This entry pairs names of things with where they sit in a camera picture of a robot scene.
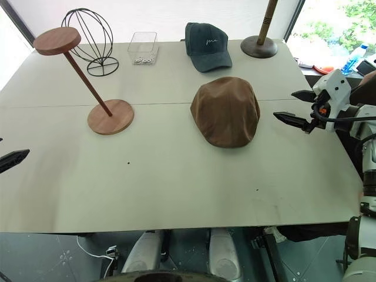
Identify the plastic water bottle blue label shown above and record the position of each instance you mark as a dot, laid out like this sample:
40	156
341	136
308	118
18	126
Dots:
354	60

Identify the black flat device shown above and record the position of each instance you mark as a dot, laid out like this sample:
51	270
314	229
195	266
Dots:
365	67

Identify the silver left robot leg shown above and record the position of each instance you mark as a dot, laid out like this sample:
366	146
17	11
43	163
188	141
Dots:
141	252

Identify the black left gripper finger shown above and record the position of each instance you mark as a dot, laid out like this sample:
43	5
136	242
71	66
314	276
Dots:
13	158

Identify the brown flat cap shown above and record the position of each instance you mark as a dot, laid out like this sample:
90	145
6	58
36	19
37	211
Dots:
226	113

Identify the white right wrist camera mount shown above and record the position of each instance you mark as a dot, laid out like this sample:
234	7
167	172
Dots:
337	88

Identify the silver right robot leg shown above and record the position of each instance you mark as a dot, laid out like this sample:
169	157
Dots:
224	252

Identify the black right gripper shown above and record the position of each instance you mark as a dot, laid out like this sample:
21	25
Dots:
319	117

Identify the wooden round-top hat stand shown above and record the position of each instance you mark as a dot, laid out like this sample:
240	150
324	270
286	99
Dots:
113	117

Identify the dark denim baseball cap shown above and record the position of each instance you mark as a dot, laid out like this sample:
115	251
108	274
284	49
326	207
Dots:
207	48

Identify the dark-base wooden pole stand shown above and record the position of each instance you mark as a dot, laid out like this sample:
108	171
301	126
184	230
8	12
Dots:
259	48

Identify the small white beads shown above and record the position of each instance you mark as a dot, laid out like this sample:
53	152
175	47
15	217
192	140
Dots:
143	60

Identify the orange flat object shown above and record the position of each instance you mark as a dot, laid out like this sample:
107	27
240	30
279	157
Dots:
323	70

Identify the silver robot leg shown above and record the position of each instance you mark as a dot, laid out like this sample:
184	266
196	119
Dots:
141	252
224	252

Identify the black table frame leg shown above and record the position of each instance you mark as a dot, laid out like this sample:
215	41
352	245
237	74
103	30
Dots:
271	255

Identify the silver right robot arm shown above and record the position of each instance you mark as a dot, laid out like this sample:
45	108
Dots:
367	129

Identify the clear plastic box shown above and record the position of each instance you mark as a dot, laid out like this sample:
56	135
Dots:
144	48

